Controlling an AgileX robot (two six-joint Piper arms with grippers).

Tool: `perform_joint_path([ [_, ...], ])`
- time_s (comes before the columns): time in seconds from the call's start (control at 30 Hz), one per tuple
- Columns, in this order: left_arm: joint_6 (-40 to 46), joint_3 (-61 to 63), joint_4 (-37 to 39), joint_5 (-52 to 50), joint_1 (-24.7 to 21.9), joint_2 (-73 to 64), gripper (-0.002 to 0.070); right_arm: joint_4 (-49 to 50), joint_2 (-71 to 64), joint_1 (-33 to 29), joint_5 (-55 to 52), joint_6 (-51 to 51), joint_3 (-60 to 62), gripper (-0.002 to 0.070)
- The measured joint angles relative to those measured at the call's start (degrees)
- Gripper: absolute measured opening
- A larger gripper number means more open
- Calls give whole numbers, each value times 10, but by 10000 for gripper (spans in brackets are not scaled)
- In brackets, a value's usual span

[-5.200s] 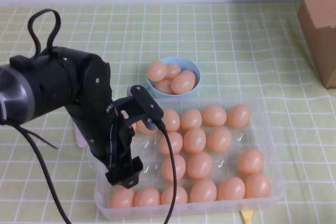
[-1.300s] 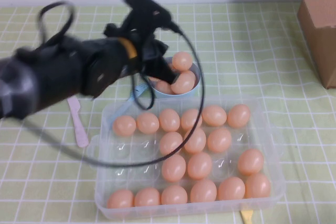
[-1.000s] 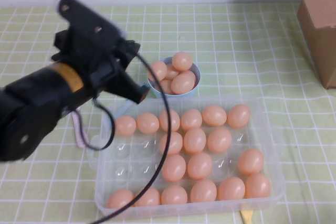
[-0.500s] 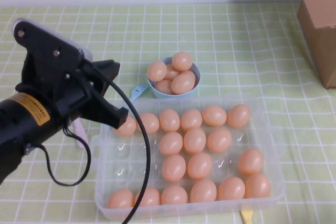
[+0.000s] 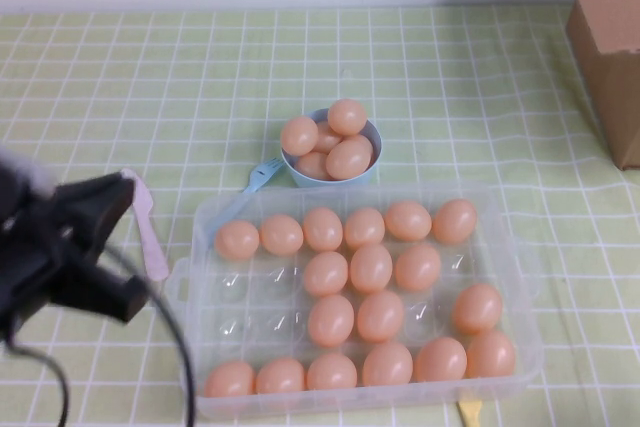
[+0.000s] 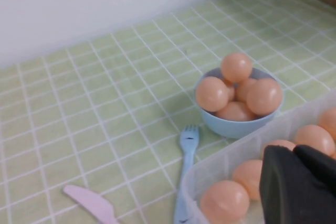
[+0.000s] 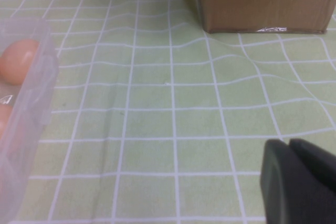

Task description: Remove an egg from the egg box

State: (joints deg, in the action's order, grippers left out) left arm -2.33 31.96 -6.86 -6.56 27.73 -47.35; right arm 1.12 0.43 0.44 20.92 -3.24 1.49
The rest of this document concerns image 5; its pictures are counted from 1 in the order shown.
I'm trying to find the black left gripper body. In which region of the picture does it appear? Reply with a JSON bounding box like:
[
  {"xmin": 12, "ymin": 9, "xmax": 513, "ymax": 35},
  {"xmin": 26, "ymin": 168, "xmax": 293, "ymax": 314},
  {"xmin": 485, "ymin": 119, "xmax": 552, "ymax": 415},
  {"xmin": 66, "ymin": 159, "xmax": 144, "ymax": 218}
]
[{"xmin": 29, "ymin": 185, "xmax": 104, "ymax": 269}]

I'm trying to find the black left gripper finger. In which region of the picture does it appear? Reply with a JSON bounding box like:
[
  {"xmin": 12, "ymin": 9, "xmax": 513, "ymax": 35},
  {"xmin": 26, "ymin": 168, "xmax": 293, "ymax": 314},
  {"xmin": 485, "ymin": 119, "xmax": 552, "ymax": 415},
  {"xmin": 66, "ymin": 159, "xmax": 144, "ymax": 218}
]
[
  {"xmin": 92, "ymin": 195, "xmax": 134, "ymax": 254},
  {"xmin": 74, "ymin": 172, "xmax": 137, "ymax": 204}
]

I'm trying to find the clear plastic egg box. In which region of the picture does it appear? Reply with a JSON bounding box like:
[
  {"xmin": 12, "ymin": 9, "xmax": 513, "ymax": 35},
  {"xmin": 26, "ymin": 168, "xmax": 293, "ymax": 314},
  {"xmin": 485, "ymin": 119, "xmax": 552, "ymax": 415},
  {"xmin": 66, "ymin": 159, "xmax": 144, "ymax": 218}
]
[{"xmin": 168, "ymin": 181, "xmax": 546, "ymax": 421}]

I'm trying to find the brown cardboard box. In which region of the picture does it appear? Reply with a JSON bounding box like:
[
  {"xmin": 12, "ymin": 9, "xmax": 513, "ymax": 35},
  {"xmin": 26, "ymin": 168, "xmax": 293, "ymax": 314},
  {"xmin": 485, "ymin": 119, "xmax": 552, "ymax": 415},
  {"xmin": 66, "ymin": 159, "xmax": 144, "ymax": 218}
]
[{"xmin": 556, "ymin": 0, "xmax": 640, "ymax": 171}]

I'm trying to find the blue plastic fork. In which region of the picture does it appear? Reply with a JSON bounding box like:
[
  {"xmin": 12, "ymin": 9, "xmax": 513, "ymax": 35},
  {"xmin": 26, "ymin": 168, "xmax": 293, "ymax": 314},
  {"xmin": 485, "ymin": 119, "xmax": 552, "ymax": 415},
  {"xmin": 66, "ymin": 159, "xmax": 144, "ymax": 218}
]
[{"xmin": 212, "ymin": 157, "xmax": 286, "ymax": 238}]

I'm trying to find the light blue bowl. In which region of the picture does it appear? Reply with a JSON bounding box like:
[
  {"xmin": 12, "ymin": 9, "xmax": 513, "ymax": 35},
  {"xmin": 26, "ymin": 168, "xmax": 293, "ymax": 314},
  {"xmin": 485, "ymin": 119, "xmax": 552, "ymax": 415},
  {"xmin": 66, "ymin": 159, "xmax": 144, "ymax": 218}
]
[{"xmin": 278, "ymin": 107, "xmax": 384, "ymax": 189}]

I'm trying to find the yellow plastic utensil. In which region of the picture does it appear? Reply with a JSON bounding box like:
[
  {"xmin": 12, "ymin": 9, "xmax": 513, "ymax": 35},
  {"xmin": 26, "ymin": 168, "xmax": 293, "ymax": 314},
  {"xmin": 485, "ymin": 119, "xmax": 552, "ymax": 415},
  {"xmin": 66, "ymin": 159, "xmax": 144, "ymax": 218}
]
[{"xmin": 456, "ymin": 399, "xmax": 484, "ymax": 427}]

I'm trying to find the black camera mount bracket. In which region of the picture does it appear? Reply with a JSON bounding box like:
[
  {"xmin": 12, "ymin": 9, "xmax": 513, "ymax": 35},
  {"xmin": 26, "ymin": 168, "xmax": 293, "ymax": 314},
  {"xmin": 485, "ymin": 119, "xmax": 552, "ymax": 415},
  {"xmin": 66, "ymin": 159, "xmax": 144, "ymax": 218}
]
[{"xmin": 44, "ymin": 251, "xmax": 126, "ymax": 311}]

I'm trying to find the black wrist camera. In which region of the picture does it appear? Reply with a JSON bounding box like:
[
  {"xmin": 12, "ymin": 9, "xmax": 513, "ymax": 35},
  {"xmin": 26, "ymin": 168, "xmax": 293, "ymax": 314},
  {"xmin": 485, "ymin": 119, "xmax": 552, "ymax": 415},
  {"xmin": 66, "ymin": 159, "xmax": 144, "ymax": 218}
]
[{"xmin": 97, "ymin": 271, "xmax": 151, "ymax": 327}]

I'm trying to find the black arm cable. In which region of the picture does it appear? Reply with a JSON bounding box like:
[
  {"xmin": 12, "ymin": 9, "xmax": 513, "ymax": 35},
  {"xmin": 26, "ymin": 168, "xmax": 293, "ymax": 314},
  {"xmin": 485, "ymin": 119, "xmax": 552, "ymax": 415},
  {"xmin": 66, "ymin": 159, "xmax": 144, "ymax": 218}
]
[{"xmin": 4, "ymin": 336, "xmax": 71, "ymax": 427}]

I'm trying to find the black camera cable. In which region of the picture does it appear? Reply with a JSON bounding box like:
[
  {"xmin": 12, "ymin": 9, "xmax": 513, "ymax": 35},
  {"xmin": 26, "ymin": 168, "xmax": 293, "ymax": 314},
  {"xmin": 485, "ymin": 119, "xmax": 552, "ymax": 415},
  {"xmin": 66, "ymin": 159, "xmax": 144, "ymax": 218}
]
[{"xmin": 104, "ymin": 244, "xmax": 197, "ymax": 427}]

